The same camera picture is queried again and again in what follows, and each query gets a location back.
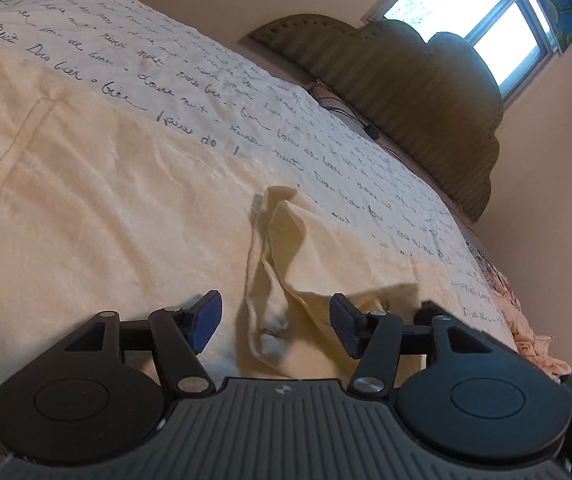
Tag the black charger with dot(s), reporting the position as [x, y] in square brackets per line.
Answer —
[372, 132]

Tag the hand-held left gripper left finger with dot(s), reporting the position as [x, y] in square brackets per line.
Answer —
[204, 322]

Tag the window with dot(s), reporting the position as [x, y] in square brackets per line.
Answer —
[496, 35]

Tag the cream pants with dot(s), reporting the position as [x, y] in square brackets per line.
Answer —
[115, 210]

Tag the green upholstered headboard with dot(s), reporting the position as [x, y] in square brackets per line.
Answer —
[416, 110]

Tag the white script print blanket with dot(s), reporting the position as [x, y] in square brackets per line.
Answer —
[266, 85]

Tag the pink floral quilt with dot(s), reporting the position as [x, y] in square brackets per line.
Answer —
[526, 330]

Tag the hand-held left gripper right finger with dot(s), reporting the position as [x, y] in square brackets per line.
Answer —
[347, 325]

